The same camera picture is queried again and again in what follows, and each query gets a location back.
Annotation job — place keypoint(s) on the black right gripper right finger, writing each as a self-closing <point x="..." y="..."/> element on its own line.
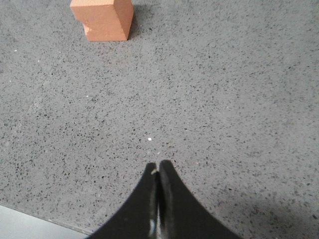
<point x="181" y="215"/>

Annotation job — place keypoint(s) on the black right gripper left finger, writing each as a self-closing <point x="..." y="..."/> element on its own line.
<point x="137" y="217"/>

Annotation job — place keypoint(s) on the orange foam cube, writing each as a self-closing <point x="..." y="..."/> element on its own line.
<point x="104" y="20"/>

